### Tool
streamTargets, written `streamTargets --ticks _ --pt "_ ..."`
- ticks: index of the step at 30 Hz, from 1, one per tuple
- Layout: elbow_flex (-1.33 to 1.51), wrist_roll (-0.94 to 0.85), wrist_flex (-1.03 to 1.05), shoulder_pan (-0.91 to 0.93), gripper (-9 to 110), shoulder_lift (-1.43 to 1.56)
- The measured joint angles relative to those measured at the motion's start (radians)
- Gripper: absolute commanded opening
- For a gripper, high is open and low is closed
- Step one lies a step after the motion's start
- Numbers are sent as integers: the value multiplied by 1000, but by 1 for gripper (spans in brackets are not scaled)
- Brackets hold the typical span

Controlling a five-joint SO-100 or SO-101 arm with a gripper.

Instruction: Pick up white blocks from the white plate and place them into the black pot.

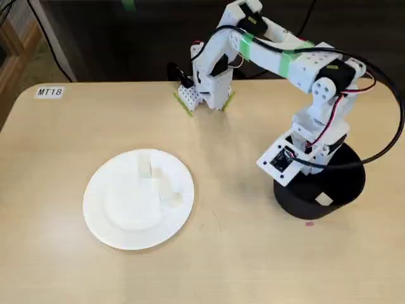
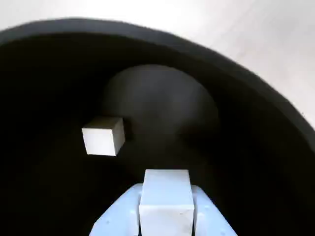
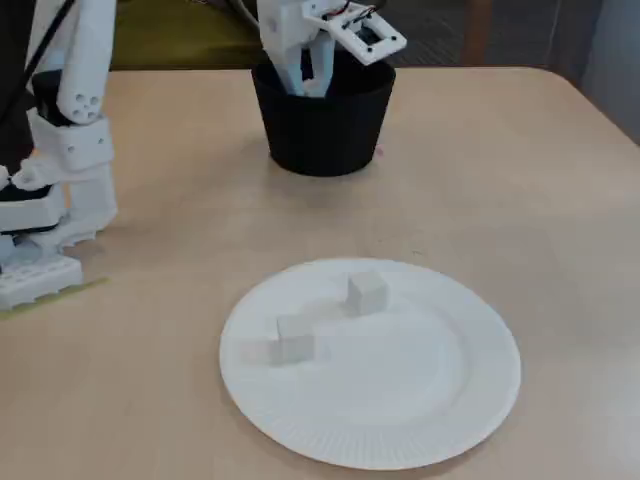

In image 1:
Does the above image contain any black pot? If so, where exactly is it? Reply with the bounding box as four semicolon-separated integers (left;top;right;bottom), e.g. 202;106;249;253
272;141;367;221

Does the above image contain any wooden shelf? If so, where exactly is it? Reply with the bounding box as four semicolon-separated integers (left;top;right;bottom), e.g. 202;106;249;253
0;18;44;130

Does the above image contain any thin black cable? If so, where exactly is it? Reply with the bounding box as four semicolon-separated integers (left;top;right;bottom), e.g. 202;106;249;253
27;0;75;82

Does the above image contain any white paper plate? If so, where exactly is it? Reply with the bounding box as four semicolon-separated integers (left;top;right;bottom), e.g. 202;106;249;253
82;148;196;251

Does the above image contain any grey mesh panel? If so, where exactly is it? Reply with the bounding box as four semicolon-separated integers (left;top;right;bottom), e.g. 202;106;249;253
0;0;36;32

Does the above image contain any white MT18 label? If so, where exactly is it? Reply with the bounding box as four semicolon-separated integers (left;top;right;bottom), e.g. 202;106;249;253
34;85;65;99

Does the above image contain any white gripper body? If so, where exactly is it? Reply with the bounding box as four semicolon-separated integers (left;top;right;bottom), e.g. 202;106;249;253
290;104;351;177

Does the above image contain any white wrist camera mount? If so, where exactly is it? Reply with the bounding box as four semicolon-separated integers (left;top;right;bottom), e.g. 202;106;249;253
255;134;307;187

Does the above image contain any green tape band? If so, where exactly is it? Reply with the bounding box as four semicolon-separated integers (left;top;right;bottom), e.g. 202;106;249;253
239;33;254;63
278;40;316;80

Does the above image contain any green tape strip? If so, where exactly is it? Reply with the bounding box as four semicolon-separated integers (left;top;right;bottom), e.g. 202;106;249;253
172;91;194;118
221;91;237;113

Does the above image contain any thick black camera cable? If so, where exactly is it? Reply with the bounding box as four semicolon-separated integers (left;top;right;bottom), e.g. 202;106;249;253
202;25;405;168

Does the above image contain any black clamp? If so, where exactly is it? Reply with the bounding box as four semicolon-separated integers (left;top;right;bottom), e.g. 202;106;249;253
166;61;192;89

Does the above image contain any red black servo wire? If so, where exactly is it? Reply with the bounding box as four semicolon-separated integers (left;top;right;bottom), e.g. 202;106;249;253
305;68;379;149

